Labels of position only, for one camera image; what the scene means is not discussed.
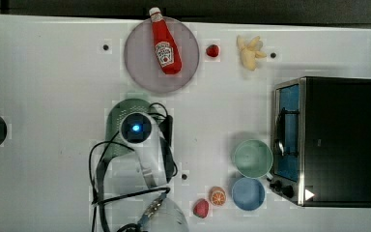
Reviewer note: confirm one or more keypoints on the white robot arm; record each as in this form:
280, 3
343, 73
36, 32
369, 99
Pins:
147, 206

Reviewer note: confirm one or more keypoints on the red ketchup bottle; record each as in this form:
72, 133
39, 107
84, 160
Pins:
166, 50

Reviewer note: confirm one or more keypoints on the small red strawberry toy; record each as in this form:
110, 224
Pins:
212, 50

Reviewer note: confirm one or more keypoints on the grey round plate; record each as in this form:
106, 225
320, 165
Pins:
157, 67

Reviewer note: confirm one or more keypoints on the green bowl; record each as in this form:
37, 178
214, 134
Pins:
253, 159

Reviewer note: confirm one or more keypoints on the orange half toy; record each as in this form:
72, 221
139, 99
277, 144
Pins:
217, 196

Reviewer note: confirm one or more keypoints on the peeled banana toy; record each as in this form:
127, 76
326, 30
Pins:
250, 52

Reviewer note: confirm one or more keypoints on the red apple toy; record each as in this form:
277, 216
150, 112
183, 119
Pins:
201, 208

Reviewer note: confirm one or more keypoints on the blue bowl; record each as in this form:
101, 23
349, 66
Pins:
248, 194

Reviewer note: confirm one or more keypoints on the black toaster oven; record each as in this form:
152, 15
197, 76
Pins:
321, 142

